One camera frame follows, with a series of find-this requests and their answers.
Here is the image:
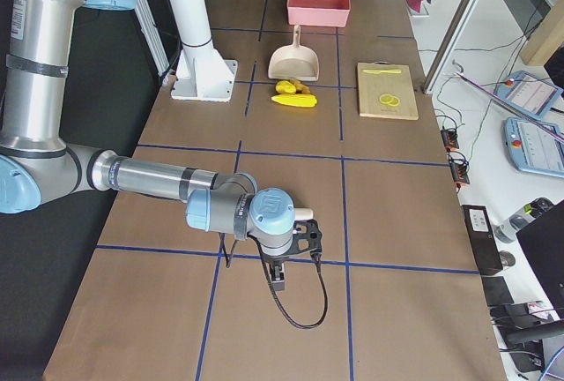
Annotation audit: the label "upper blue teach pendant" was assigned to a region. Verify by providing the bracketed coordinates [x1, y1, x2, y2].
[494, 71, 563, 121]

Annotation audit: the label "orange black connector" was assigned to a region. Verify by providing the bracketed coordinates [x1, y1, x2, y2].
[448, 151, 470, 189]
[441, 128, 459, 151]

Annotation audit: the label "bamboo cutting board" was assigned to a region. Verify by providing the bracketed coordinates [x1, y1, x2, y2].
[357, 63, 419, 121]

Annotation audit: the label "lower blue teach pendant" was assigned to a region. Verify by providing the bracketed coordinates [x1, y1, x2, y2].
[504, 117, 563, 178]

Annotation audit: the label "yellow toy potato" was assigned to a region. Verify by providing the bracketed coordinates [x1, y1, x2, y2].
[275, 80, 296, 94]

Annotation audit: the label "beige plastic dustpan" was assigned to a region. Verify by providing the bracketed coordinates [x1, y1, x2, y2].
[268, 25, 320, 81]

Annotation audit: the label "clear plastic bottle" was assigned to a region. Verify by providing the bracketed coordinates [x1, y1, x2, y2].
[493, 208, 541, 243]

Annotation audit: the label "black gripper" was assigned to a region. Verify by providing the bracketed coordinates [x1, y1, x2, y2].
[261, 219, 323, 290]

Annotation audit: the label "upper orange black connector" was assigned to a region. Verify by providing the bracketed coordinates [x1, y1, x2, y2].
[441, 128, 459, 151]

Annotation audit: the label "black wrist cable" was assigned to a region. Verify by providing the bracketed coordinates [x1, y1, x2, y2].
[219, 233, 329, 329]

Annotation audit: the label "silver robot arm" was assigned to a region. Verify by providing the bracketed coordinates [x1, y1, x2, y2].
[1, 0, 322, 291]

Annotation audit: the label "tan toy ginger root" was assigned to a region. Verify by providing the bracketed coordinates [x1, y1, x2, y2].
[289, 79, 311, 94]

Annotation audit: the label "lower orange black connector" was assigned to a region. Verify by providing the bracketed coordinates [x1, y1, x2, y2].
[448, 151, 470, 189]

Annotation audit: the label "black rectangular box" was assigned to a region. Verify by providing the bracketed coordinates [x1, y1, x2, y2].
[461, 205, 503, 276]

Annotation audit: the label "pink plastic bin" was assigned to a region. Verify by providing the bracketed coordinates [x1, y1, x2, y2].
[286, 0, 351, 28]

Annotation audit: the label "black laptop corner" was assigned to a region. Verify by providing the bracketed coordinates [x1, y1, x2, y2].
[516, 205, 563, 317]

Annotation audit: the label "blue teach pendant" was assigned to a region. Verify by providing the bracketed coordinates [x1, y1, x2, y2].
[504, 117, 563, 178]
[494, 71, 563, 121]

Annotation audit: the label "green plastic knife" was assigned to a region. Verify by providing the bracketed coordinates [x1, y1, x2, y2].
[362, 68, 402, 75]

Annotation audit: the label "aluminium frame post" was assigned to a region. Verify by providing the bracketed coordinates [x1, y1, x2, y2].
[422, 0, 479, 94]

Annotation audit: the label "beige hand brush black bristles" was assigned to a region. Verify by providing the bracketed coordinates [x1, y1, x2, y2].
[294, 208, 314, 220]

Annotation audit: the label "white pedestal column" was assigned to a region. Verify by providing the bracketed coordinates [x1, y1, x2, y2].
[169, 0, 238, 102]

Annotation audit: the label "yellow toy corn cob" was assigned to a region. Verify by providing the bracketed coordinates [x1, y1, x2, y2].
[271, 93, 317, 108]

